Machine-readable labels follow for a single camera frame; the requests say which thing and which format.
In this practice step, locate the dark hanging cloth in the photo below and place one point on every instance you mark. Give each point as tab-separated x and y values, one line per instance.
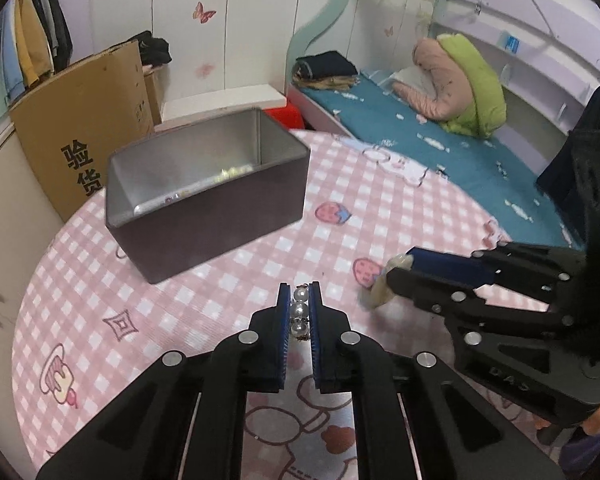
560	175

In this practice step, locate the light blue shirt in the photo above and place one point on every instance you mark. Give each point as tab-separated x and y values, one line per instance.
10	60

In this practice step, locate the yellow jacket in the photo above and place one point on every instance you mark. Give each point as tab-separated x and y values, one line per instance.
30	40

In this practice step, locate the low white cabinet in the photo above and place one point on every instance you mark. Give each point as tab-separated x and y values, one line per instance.
10	220

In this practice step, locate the black clothes pile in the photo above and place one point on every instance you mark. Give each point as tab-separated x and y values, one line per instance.
155	50

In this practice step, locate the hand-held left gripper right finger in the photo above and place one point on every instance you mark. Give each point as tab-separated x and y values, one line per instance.
316	332

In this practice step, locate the blue box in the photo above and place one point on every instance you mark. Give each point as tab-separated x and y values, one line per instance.
510	42

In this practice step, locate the large cardboard box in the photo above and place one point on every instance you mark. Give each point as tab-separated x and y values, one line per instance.
80	110

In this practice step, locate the dark folded clothes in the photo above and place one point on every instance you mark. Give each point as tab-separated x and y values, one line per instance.
327	65

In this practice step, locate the person's blue clothing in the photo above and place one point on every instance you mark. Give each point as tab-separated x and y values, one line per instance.
592	457

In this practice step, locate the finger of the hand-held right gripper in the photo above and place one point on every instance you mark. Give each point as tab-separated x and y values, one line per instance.
450	266
422	294

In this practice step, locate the white pillow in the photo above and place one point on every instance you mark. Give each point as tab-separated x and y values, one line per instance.
402	76

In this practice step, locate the dark jackets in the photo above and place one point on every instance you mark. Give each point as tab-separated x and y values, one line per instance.
55	25

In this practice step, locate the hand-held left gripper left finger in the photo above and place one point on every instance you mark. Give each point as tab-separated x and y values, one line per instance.
282	332

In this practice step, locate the white board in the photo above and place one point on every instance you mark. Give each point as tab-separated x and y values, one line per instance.
220	102

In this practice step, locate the green blanket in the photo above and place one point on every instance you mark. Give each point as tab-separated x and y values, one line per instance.
480	95

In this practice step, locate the red ottoman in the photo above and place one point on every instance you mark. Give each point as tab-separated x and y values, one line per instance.
290	117

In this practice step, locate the white wardrobe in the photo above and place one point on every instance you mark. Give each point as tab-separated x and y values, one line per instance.
260	20

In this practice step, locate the blue patterned bedsheet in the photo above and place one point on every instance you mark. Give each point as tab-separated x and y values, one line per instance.
455	160

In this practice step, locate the purple cabinet door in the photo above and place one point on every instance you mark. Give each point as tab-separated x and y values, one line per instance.
110	10

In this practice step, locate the tan folded clothes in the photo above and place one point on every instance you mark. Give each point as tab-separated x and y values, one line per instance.
330	84

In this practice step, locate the small butterfly sticker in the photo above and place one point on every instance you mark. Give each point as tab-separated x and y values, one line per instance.
389	31

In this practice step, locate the teal bunk bed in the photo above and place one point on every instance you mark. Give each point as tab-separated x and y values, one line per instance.
325	25

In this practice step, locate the faint pink butterfly sticker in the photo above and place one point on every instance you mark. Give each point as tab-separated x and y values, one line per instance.
205	70

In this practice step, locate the grey metal box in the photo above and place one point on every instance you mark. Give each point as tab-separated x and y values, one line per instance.
205	240

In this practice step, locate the pink pillow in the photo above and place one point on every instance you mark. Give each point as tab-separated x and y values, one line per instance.
440	80

